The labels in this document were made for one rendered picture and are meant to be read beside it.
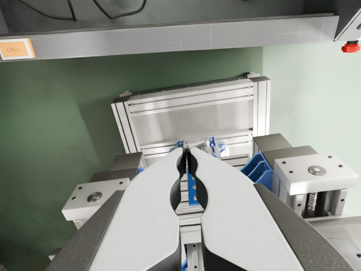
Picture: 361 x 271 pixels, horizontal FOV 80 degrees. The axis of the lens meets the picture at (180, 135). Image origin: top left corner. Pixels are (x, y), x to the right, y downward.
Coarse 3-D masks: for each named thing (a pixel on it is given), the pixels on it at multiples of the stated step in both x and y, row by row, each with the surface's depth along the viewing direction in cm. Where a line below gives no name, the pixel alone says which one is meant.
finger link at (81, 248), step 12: (120, 192) 9; (108, 204) 9; (96, 216) 8; (108, 216) 8; (84, 228) 8; (96, 228) 8; (72, 240) 7; (84, 240) 7; (96, 240) 7; (60, 252) 7; (72, 252) 7; (84, 252) 7; (96, 252) 7; (60, 264) 7; (72, 264) 7; (84, 264) 7
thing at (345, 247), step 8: (328, 240) 45; (336, 240) 45; (344, 240) 45; (336, 248) 43; (344, 248) 43; (352, 248) 44; (344, 256) 42; (352, 256) 42; (360, 256) 44; (352, 264) 41; (360, 264) 42
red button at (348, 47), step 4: (356, 40) 49; (344, 44) 51; (348, 44) 50; (352, 44) 49; (356, 44) 49; (344, 48) 50; (348, 48) 50; (352, 48) 49; (356, 48) 49; (344, 52) 51; (348, 52) 50; (352, 52) 50
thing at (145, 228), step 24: (168, 168) 11; (144, 192) 9; (168, 192) 9; (120, 216) 8; (144, 216) 8; (168, 216) 8; (120, 240) 7; (144, 240) 7; (168, 240) 7; (96, 264) 7; (120, 264) 7; (144, 264) 7; (168, 264) 7
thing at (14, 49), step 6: (0, 42) 35; (6, 42) 35; (12, 42) 35; (18, 42) 35; (30, 42) 36; (6, 48) 35; (12, 48) 35; (18, 48) 35; (24, 48) 35; (30, 48) 36; (6, 54) 36; (12, 54) 36; (18, 54) 36; (24, 54) 36
